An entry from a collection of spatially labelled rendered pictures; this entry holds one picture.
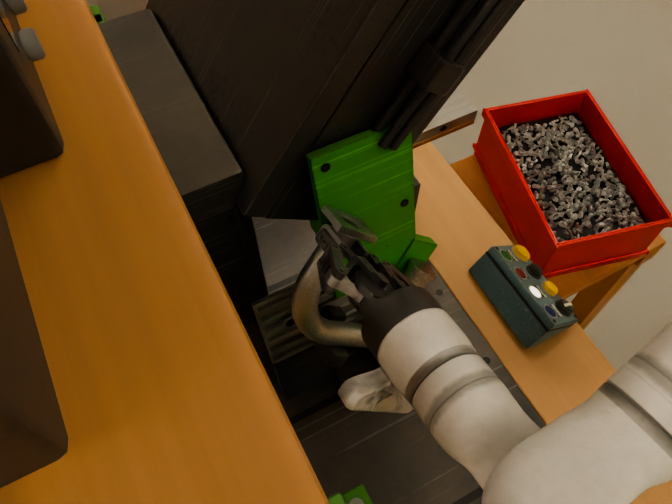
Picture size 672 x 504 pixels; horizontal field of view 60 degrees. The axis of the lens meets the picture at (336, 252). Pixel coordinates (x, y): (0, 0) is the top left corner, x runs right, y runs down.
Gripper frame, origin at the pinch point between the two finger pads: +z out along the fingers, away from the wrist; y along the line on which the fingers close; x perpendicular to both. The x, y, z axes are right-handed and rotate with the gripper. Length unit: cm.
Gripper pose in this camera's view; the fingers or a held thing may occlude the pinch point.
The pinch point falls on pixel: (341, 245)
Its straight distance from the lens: 61.3
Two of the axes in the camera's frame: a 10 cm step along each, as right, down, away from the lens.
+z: -4.5, -6.0, 6.6
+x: -5.5, 7.7, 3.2
